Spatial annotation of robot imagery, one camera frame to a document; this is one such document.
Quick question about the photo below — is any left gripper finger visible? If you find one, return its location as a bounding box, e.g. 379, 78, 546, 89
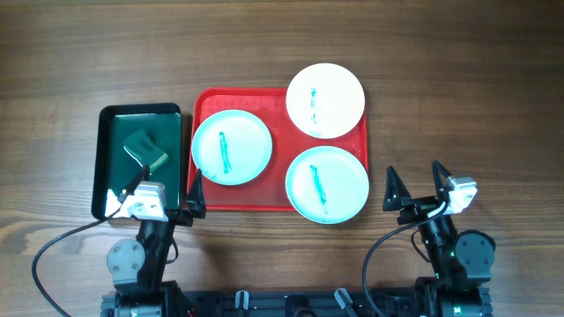
118, 165, 150, 203
186, 169, 206, 218

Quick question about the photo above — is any white plate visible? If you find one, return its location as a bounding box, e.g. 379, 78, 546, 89
286, 63, 366, 139

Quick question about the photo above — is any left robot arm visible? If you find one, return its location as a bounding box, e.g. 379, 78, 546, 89
100, 165, 206, 317

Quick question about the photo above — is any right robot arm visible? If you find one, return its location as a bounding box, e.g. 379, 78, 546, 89
382, 161, 496, 317

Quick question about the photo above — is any light blue plate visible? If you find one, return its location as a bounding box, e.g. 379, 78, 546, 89
191, 109, 273, 186
285, 146, 369, 225

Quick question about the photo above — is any left black cable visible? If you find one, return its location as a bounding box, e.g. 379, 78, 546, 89
31, 193, 129, 317

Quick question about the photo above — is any red plastic tray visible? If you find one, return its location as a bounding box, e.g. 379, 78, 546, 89
192, 87, 369, 212

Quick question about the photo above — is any black cable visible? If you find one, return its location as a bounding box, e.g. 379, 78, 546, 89
31, 193, 129, 317
361, 200, 450, 317

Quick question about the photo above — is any right black cable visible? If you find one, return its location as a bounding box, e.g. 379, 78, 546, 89
361, 200, 450, 317

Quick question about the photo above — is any black tray with green water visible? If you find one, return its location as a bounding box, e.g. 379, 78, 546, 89
92, 103, 182, 219

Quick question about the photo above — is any light blue plate front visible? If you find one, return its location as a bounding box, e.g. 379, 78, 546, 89
285, 146, 369, 225

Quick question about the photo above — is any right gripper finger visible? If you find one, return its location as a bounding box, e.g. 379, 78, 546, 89
432, 160, 452, 201
382, 166, 412, 211

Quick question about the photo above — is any green sponge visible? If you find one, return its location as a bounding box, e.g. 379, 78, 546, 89
122, 129, 169, 173

